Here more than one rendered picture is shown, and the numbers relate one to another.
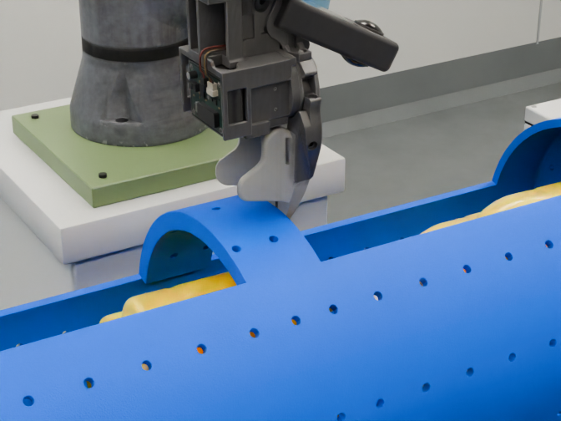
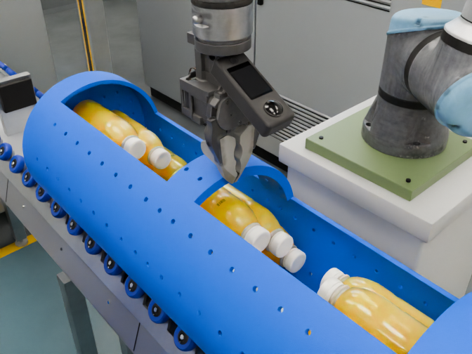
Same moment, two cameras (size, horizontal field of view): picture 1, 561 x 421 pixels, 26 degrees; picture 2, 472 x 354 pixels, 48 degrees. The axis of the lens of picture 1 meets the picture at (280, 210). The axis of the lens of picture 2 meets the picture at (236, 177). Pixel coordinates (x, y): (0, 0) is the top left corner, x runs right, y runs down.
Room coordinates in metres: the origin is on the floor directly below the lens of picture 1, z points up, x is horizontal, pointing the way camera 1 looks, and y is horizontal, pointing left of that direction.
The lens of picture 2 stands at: (0.76, -0.62, 1.67)
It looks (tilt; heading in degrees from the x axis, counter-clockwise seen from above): 35 degrees down; 79
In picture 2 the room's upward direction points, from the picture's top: straight up
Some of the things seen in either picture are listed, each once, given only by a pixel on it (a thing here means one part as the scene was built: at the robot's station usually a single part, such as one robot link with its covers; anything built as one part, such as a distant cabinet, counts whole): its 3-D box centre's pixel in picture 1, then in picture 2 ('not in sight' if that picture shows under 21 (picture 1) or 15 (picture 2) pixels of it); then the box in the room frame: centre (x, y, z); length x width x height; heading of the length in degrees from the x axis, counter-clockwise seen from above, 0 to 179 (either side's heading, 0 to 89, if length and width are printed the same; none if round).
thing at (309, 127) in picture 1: (295, 124); (220, 132); (0.86, -0.01, 1.31); 0.05 x 0.02 x 0.09; 30
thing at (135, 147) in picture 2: not in sight; (135, 149); (0.74, 0.23, 1.15); 0.04 x 0.02 x 0.04; 30
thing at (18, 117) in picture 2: not in sight; (18, 105); (0.44, 0.77, 1.00); 0.10 x 0.04 x 0.15; 30
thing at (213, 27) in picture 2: not in sight; (220, 20); (0.86, 0.02, 1.45); 0.08 x 0.08 x 0.05
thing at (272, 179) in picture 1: (270, 182); (215, 154); (0.85, 0.01, 1.27); 0.06 x 0.03 x 0.09; 120
